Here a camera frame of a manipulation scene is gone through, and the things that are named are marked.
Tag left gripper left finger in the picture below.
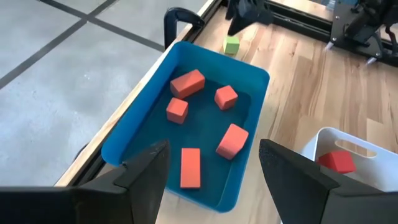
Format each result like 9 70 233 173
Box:
74 140 170 224

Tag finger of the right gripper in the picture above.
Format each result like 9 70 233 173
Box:
225 0 240 20
228 11 274 35

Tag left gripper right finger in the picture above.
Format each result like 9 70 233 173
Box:
259 139 383 224

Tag red cube block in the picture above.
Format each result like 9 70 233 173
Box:
317 150 357 174

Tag long orange block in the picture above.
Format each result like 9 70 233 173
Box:
170 68 206 100
215 123 249 161
180 147 201 190

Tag orange cube block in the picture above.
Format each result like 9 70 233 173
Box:
165 97 190 125
214 85 239 111

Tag yellow-green cube block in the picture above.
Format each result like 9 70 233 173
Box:
222 35 241 56

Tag black table clamp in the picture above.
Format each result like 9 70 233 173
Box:
163 6 206 50

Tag white plastic bin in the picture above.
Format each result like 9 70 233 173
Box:
300 126 398 192

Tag blue plastic bin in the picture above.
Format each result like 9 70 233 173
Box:
101 40 271 214

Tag black floor tape strip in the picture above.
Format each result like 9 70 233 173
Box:
37 0 166 53
0 0 119 90

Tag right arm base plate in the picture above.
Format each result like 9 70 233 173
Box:
329 0 398 68

